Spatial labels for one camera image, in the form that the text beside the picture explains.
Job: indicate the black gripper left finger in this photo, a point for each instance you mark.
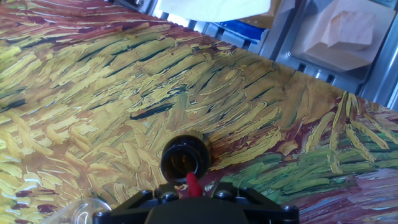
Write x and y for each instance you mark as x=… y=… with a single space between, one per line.
x=136 y=205

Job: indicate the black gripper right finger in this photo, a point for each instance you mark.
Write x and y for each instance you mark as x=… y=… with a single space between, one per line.
x=264 y=211

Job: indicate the red bulb glass dropper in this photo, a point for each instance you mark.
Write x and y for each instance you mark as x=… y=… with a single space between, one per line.
x=194 y=185

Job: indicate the clear plastic beaker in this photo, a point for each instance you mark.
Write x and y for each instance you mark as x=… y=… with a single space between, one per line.
x=77 y=211

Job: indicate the brown glass bottle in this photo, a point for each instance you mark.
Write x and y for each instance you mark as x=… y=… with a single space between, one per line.
x=183 y=149

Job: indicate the Van Gogh painting print cloth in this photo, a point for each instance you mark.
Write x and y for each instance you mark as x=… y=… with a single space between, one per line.
x=124 y=93

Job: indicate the small cardboard box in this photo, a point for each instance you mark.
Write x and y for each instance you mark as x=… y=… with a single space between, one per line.
x=335 y=59

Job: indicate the grey metal tray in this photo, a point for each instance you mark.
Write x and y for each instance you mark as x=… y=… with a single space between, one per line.
x=376 y=74

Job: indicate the small wooden block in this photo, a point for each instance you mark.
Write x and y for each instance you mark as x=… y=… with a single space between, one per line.
x=348 y=31

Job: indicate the blue box with yellow cloth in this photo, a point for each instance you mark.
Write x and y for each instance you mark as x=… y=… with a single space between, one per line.
x=214 y=9

